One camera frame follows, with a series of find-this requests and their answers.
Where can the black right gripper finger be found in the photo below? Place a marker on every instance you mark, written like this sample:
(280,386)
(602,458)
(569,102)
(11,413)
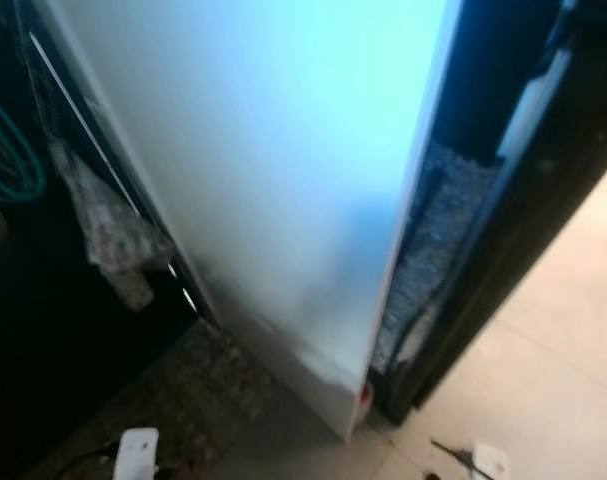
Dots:
(445,449)

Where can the small red round cap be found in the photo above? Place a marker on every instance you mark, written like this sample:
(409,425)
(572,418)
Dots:
(365,395)

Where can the clear bubble wrap sheet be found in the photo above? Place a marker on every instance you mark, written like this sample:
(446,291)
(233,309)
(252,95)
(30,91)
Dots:
(433,230)

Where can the patterned brown floor rug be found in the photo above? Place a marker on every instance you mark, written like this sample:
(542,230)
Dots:
(183,390)

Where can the black tall cabinet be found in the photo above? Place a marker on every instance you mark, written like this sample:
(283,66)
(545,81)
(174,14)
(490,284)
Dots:
(543,180)

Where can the patterned clear plastic bag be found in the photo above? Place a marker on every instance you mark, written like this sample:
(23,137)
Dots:
(108,225)

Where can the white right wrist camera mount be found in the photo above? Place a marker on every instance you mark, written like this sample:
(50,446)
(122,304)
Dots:
(491,462)

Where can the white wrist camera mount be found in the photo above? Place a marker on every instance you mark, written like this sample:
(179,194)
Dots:
(491,462)
(138,455)

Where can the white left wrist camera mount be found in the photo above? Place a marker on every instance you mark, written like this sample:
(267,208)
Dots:
(138,455)

